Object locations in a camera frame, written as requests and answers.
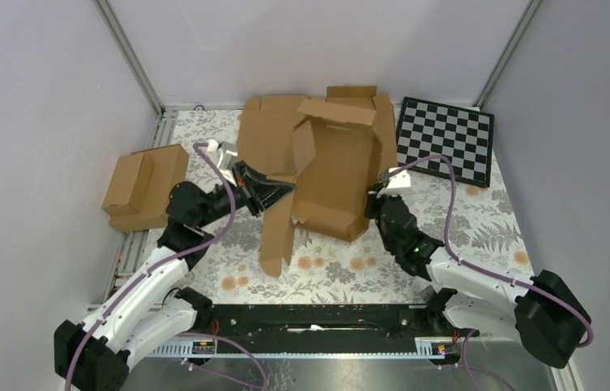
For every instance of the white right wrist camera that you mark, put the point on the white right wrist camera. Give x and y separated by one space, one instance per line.
394 182

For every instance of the black white checkerboard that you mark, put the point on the black white checkerboard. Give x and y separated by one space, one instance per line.
463 135

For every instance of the floral patterned table mat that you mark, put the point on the floral patterned table mat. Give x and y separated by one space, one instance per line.
478 222

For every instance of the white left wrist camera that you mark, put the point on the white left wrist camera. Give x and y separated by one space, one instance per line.
226 157

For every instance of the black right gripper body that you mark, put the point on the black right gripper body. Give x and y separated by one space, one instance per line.
373 211

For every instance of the brown cardboard box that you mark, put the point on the brown cardboard box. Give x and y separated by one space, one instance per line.
337 151
138 193

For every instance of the folded brown cardboard box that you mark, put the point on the folded brown cardboard box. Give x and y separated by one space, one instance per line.
138 193

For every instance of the brown flat cardboard sheet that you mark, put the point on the brown flat cardboard sheet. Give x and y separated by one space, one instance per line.
267 122

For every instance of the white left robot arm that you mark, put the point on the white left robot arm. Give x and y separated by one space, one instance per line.
99 352

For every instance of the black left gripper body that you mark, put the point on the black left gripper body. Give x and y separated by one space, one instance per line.
243 191

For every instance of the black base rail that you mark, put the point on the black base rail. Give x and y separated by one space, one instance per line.
324 331

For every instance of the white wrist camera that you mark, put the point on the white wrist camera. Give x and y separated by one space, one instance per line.
394 182
226 157

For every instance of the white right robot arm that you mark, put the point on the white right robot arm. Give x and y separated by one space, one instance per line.
538 311

